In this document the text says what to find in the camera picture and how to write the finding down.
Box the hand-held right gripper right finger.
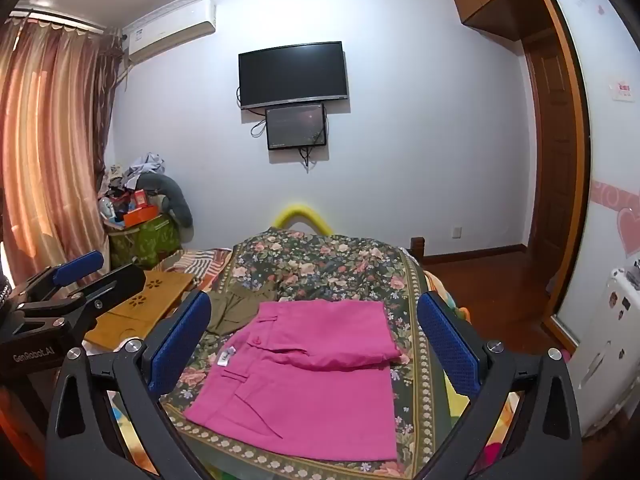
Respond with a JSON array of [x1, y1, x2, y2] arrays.
[[416, 291, 583, 480]]

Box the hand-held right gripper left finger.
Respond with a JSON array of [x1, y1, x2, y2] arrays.
[[46, 291, 213, 480]]

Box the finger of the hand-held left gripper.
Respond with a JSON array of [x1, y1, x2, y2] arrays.
[[12, 251, 106, 307], [22, 264, 147, 327]]

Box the pink pants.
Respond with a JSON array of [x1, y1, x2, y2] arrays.
[[184, 299, 402, 462]]

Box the wooden lap desk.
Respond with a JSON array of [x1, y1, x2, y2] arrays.
[[82, 269, 196, 353]]

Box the olive green garment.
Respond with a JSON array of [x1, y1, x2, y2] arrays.
[[202, 280, 278, 336]]

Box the orange box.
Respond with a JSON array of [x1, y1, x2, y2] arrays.
[[122, 207, 161, 228]]

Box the striped cloth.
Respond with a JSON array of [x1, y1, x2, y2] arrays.
[[172, 249, 233, 281]]

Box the grey plush toy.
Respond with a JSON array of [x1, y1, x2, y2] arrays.
[[137, 172, 193, 228]]

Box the pile of clothes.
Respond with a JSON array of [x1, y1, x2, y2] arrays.
[[97, 152, 166, 221]]

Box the pink orange curtain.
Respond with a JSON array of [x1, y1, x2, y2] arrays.
[[0, 12, 126, 286]]

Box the floral blanket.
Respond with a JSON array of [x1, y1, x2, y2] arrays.
[[160, 227, 468, 480]]

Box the white appliance with stickers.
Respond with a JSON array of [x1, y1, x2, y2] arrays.
[[567, 257, 640, 436]]

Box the yellow foam tube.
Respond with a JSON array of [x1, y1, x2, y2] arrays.
[[272, 204, 333, 236]]

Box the wooden door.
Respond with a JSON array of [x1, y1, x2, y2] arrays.
[[522, 30, 591, 351]]

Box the white air conditioner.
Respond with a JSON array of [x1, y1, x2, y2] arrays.
[[122, 0, 217, 66]]

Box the pink heart wall decal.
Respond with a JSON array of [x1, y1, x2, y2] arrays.
[[590, 180, 640, 256]]

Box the small black wall monitor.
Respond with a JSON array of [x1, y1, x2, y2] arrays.
[[265, 103, 327, 151]]

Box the black wall television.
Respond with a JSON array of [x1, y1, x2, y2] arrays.
[[238, 41, 349, 110]]

